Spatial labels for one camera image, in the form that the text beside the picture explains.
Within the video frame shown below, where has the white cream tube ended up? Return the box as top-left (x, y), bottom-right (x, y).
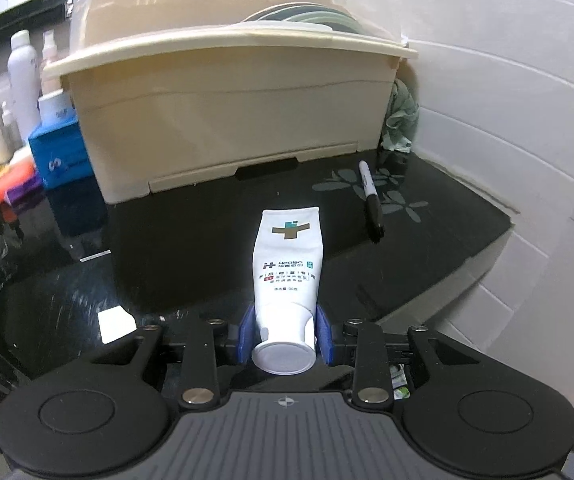
top-left (252, 207), bottom-right (324, 376)

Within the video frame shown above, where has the black marker pen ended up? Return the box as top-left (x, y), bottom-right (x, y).
top-left (358, 160), bottom-right (386, 240)

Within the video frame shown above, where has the green cloth rag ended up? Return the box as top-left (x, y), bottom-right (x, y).
top-left (380, 79), bottom-right (419, 154)

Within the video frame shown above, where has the blue box on counter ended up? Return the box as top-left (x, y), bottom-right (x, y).
top-left (29, 114), bottom-right (94, 190)

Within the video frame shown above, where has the beige plastic dish rack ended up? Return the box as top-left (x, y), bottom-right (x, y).
top-left (46, 0), bottom-right (414, 205)

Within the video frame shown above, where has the white bottle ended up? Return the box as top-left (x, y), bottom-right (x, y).
top-left (7, 29), bottom-right (40, 144)

